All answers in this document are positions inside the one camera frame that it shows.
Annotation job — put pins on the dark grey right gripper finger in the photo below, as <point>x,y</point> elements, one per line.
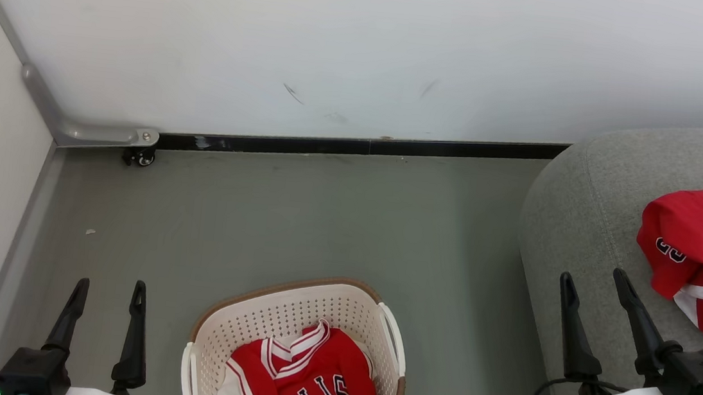
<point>644,342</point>
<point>577,348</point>

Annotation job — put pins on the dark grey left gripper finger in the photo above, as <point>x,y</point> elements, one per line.
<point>133,344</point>
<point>70,319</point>

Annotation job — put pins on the grey fabric sofa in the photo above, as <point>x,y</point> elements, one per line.
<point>582,213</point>

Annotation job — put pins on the white perforated plastic laundry basket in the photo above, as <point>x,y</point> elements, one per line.
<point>289,308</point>

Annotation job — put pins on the small black caster wheel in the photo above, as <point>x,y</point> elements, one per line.
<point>144,157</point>

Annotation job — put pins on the black baseboard strip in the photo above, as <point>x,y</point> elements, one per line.
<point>363,147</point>

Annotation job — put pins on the dark left wrist camera box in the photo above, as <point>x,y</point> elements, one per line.
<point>31,373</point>

